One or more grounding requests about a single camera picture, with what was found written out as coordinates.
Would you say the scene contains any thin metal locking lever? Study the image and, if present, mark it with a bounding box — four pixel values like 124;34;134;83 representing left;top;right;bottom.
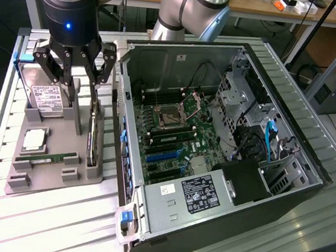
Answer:
151;82;161;114

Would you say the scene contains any CPU socket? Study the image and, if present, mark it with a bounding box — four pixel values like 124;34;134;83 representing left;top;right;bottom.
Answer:
152;102;188;131

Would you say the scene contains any grey power supply unit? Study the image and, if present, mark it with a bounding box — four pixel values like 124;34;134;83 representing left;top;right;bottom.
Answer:
138;161;241;243

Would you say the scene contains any white device box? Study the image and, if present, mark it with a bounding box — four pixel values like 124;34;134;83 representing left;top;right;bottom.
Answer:
295;0;319;17

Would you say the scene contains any beige plastic case bracket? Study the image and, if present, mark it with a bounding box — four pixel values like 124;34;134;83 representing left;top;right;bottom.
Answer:
111;39;135;92

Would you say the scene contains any green motherboard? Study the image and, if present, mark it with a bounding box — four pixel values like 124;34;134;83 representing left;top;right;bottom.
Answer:
123;82;236;196

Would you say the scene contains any grey parts rack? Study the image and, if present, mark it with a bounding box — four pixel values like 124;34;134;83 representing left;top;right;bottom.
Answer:
2;71;113;205

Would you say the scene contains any clear plastic latch housing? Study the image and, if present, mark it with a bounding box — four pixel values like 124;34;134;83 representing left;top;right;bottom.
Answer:
113;206;143;247

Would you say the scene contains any blue case latch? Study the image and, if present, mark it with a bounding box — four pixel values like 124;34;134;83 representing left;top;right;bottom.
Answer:
119;210;134;227

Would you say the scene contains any silver hard disk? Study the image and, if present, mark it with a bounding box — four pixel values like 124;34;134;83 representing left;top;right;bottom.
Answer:
15;62;76;120

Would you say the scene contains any black RAM stick white label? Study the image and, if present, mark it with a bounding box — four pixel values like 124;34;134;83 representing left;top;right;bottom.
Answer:
148;126;197;150

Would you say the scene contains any silver metal drive cage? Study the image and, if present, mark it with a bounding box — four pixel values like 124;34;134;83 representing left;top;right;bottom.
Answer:
213;46;283;137

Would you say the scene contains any long wooden desk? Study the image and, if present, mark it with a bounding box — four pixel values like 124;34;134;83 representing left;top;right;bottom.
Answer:
0;0;336;58

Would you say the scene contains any metal socket cover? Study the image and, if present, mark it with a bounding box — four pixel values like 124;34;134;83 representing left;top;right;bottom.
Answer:
178;90;205;120

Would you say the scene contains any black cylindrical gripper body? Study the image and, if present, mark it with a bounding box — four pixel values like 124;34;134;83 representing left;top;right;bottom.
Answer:
33;0;107;66

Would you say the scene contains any silver CPU chip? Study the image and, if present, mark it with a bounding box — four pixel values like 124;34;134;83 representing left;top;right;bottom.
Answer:
21;127;49;152

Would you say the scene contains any black looped wire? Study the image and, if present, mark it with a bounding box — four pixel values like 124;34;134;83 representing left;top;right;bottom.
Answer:
188;59;222;91

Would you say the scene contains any black power wire bundle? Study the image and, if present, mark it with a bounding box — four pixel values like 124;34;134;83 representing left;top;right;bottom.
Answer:
229;93;271;167

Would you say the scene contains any small orange box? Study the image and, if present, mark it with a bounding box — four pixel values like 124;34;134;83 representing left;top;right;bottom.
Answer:
273;0;288;12

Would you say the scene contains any black RAM slot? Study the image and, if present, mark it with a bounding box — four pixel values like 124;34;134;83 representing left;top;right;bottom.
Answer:
147;119;195;139

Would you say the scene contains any green RAM stick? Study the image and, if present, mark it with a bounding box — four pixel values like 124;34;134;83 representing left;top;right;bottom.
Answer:
15;146;79;168

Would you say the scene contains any silver perforated disk bay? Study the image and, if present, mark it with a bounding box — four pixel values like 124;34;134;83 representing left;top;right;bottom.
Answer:
255;149;325;201

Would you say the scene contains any black tripod pole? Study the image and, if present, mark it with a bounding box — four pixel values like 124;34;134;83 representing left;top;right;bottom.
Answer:
283;0;336;74

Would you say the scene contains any long black expansion slot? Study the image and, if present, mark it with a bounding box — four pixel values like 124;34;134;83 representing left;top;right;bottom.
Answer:
152;172;184;188
144;141;182;160
148;164;183;182

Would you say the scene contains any black open PC case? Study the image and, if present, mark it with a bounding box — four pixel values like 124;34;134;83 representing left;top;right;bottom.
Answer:
96;30;336;252

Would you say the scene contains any black plastic fan shroud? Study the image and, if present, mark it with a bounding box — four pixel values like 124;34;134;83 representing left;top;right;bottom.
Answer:
208;155;277;210

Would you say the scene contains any green graphics card black fan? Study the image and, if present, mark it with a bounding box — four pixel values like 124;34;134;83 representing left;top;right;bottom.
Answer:
84;87;106;169

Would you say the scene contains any silver chipset heatsink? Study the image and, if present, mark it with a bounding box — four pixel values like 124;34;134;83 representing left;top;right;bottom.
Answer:
190;155;213;173

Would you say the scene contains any blue expansion slot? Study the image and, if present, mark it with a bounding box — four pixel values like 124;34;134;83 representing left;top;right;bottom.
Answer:
145;147;179;166

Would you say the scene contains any blue disk wire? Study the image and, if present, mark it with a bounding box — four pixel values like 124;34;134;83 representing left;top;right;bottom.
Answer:
261;119;279;164

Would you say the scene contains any blue card retainer rail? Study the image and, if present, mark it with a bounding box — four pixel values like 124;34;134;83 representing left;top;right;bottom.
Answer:
114;114;142;191

